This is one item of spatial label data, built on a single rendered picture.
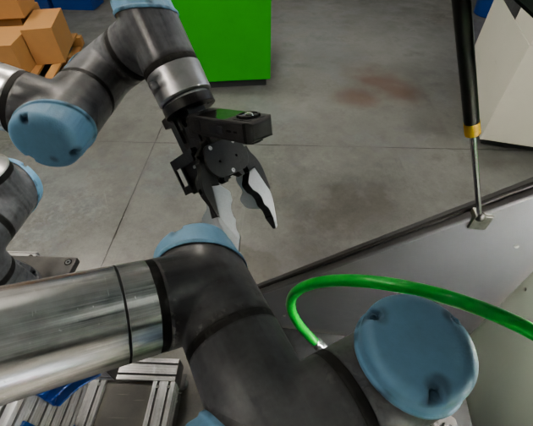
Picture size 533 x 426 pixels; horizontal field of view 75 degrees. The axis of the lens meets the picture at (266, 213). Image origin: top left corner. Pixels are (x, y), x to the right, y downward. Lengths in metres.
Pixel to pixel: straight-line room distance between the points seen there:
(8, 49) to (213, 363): 4.12
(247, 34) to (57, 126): 3.21
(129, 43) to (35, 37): 3.94
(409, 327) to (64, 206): 2.63
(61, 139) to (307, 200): 2.12
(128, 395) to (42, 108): 1.36
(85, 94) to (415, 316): 0.41
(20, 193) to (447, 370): 0.80
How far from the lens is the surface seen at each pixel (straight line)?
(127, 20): 0.52
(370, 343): 0.24
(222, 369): 0.25
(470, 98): 0.50
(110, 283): 0.27
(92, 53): 0.55
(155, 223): 2.40
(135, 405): 1.64
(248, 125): 0.39
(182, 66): 0.48
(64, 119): 0.44
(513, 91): 3.21
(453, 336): 0.26
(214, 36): 3.58
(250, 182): 0.49
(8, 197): 0.86
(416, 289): 0.37
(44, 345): 0.26
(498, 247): 0.72
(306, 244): 2.19
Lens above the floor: 1.72
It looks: 47 degrees down
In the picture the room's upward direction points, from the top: straight up
